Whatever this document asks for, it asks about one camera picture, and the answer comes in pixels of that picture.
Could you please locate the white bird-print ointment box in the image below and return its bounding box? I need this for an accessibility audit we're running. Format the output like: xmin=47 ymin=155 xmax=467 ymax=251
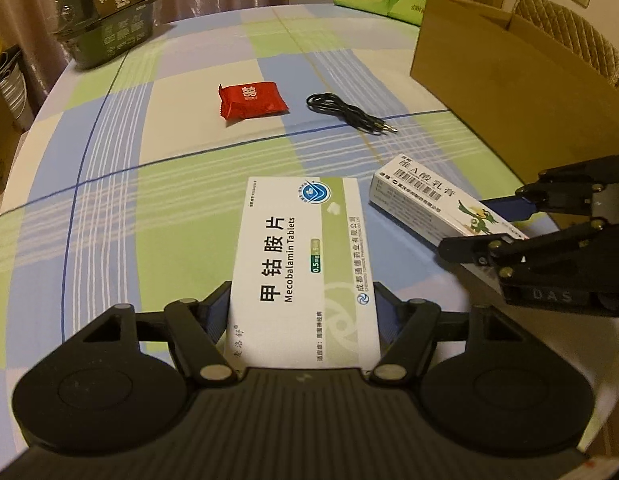
xmin=368 ymin=154 xmax=530 ymax=261

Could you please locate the cardboard box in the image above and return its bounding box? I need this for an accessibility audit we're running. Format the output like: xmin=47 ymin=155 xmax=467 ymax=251
xmin=409 ymin=0 xmax=619 ymax=216

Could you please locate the white bucket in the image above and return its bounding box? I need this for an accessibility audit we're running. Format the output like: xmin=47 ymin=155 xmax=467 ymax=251
xmin=0 ymin=45 xmax=26 ymax=131

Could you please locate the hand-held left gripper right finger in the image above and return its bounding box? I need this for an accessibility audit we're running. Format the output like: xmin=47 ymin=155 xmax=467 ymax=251
xmin=372 ymin=282 xmax=529 ymax=386

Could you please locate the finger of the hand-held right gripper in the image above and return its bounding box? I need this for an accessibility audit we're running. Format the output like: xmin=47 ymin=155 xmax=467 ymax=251
xmin=437 ymin=220 xmax=619 ymax=273
xmin=478 ymin=155 xmax=619 ymax=221

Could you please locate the dark green food container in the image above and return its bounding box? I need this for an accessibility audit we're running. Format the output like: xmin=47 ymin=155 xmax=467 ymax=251
xmin=54 ymin=0 xmax=163 ymax=70

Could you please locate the quilted beige chair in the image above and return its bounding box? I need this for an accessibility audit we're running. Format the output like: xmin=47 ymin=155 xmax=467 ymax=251
xmin=512 ymin=0 xmax=619 ymax=86

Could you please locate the checkered tablecloth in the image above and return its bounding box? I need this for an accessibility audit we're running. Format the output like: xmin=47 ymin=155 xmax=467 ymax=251
xmin=0 ymin=2 xmax=619 ymax=456

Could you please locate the red candy packet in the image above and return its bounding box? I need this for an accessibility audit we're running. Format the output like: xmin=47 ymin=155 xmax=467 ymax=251
xmin=218 ymin=82 xmax=289 ymax=120

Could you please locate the black audio cable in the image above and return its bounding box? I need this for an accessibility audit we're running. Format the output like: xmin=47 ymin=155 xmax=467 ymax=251
xmin=306 ymin=92 xmax=399 ymax=136

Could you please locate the white tablet medicine box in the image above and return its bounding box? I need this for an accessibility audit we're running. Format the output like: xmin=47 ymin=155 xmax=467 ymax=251
xmin=222 ymin=176 xmax=383 ymax=371

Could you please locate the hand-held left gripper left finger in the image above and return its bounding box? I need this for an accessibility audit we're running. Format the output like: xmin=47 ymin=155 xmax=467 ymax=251
xmin=80 ymin=282 xmax=239 ymax=387

